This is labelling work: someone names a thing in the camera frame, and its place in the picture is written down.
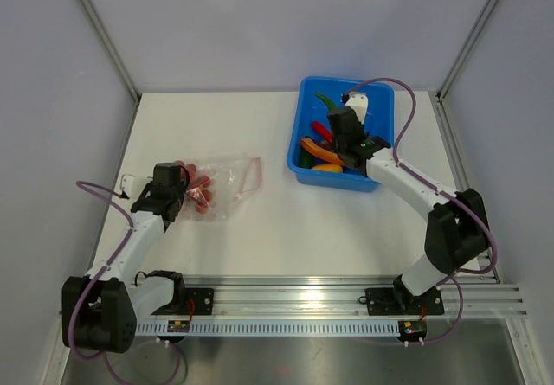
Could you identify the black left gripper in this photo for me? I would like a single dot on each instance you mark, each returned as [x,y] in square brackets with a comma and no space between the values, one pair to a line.
[181,190]

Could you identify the clear zip top bag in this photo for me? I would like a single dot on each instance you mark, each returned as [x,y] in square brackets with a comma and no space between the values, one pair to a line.
[236,178]

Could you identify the orange toy fruit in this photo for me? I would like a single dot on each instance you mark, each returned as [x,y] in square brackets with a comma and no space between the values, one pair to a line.
[334,168]

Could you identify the orange toy croissant bread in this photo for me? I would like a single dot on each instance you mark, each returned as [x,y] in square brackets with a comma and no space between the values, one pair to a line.
[321,153]

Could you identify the red toy chili pepper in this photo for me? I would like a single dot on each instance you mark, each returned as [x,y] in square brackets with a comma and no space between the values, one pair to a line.
[322,131]

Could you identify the green toy chili pepper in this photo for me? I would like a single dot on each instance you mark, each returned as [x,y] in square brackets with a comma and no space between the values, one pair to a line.
[329,103]

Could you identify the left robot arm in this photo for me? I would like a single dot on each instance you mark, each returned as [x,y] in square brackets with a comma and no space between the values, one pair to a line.
[101,309]

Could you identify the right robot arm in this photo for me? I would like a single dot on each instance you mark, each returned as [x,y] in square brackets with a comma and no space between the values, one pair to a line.
[457,230]

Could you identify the red toy grape bunch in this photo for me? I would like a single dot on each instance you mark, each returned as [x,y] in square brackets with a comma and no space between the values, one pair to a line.
[198,195]

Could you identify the blue plastic bin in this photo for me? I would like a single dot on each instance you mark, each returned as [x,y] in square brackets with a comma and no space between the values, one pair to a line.
[379,121]

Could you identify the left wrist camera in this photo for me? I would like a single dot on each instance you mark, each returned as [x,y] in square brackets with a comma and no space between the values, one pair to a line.
[132,186]

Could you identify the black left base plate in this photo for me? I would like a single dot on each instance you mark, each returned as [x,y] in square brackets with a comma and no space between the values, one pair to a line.
[199,301]

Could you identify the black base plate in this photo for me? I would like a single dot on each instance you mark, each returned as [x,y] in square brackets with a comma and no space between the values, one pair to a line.
[385,301]
[199,301]

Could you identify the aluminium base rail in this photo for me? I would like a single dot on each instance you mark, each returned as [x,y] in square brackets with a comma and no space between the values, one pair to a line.
[337,296]

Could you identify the aluminium frame post left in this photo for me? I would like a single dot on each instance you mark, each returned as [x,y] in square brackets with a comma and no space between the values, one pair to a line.
[93,17]

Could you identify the aluminium frame post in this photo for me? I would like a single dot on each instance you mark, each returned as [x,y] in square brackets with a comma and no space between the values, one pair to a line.
[93,17]
[479,25]

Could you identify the white slotted cable duct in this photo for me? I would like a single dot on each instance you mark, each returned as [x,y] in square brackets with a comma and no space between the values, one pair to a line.
[268,328]

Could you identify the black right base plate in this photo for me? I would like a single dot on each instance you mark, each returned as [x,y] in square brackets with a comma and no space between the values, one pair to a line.
[385,301]

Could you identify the aluminium frame post right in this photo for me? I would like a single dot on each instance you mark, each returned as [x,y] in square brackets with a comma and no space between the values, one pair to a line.
[479,25]

